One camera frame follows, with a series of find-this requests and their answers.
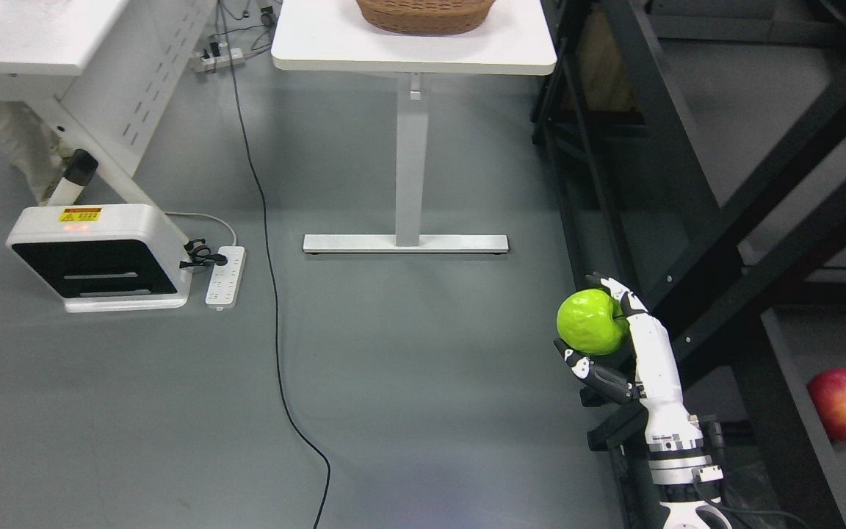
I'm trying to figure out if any white standing desk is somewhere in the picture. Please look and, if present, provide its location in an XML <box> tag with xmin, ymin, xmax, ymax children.
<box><xmin>272</xmin><ymin>1</ymin><xmax>557</xmax><ymax>254</ymax></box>

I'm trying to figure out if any brown wicker basket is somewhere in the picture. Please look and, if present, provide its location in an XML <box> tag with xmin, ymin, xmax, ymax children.
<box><xmin>356</xmin><ymin>1</ymin><xmax>494</xmax><ymax>36</ymax></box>

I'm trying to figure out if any green apple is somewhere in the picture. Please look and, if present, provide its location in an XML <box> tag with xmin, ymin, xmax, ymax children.
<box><xmin>555</xmin><ymin>288</ymin><xmax>630</xmax><ymax>356</ymax></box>

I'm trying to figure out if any white far power strip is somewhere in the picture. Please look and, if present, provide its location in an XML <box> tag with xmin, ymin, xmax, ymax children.
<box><xmin>187</xmin><ymin>47</ymin><xmax>246</xmax><ymax>73</ymax></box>

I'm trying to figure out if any long black floor cable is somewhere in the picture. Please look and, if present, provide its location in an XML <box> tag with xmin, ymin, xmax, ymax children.
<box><xmin>217</xmin><ymin>0</ymin><xmax>332</xmax><ymax>529</ymax></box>

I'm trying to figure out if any black metal shelf rack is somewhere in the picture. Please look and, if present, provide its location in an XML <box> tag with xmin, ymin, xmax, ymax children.
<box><xmin>532</xmin><ymin>1</ymin><xmax>846</xmax><ymax>528</ymax></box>

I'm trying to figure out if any white folding table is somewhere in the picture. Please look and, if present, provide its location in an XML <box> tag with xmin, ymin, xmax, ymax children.
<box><xmin>0</xmin><ymin>1</ymin><xmax>214</xmax><ymax>204</ymax></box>

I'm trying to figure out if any white robot base unit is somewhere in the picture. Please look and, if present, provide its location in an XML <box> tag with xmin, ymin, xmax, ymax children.
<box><xmin>6</xmin><ymin>204</ymin><xmax>192</xmax><ymax>314</ymax></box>

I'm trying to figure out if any white floor power strip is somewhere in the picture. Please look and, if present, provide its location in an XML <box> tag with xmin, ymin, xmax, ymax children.
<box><xmin>205</xmin><ymin>245</ymin><xmax>247</xmax><ymax>312</ymax></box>

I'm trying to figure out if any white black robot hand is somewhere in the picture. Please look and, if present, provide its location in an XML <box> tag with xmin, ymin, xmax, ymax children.
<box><xmin>554</xmin><ymin>273</ymin><xmax>689</xmax><ymax>417</ymax></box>

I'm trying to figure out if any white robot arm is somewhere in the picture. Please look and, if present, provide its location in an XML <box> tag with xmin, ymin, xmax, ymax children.
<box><xmin>643</xmin><ymin>399</ymin><xmax>732</xmax><ymax>528</ymax></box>

